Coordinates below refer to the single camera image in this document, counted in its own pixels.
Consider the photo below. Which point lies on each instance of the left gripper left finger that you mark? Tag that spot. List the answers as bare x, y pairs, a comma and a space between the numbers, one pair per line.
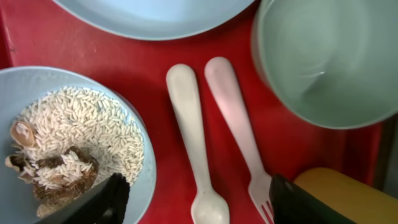
104, 203

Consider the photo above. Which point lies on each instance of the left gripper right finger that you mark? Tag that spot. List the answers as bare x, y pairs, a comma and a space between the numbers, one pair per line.
292, 204

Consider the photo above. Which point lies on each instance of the yellow plastic cup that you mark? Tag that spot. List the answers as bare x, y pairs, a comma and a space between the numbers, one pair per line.
353, 199

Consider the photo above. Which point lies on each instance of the rice and food scraps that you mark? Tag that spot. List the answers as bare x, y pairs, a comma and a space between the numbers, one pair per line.
71, 140

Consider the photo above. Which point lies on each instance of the light blue small bowl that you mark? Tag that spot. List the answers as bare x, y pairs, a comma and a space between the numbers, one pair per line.
20, 86

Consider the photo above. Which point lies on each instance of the mint green bowl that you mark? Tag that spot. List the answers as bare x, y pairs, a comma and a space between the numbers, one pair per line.
331, 63

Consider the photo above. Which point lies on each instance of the cream plastic spoon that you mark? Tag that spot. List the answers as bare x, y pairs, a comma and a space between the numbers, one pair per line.
208, 206

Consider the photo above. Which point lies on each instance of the pink plastic fork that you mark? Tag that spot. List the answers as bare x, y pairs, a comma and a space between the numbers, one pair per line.
221, 79

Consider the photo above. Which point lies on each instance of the red serving tray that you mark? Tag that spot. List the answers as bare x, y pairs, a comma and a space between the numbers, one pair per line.
41, 33

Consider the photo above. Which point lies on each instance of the light blue plate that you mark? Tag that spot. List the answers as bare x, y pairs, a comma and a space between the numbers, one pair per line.
154, 19

